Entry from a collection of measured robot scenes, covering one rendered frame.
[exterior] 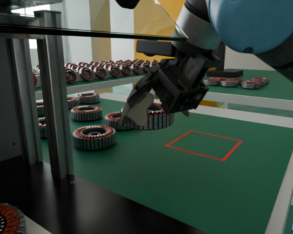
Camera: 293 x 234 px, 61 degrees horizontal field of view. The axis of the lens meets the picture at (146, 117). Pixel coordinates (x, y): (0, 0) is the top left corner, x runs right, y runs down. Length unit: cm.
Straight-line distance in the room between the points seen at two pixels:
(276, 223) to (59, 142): 37
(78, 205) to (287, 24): 35
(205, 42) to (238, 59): 496
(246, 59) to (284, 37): 504
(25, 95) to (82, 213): 26
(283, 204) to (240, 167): 13
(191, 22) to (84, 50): 390
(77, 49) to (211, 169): 396
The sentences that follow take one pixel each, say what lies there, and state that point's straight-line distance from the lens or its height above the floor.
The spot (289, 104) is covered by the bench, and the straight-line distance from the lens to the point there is 142.
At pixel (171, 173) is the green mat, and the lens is 52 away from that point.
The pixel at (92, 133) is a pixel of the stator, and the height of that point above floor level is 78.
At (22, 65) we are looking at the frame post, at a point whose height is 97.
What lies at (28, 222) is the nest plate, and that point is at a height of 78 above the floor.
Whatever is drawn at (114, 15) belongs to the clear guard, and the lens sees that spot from 19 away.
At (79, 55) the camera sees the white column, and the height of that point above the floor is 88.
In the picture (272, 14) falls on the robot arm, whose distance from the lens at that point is 25.
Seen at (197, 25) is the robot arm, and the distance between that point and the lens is 37.
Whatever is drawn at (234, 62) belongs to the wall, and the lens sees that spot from 536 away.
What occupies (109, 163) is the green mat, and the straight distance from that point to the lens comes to 57.
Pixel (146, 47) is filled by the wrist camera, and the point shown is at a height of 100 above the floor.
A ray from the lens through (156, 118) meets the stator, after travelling 47.
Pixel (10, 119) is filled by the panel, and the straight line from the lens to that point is 59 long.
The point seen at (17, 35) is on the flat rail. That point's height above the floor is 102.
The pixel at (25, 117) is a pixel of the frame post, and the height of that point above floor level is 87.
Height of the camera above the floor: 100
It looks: 16 degrees down
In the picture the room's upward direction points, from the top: straight up
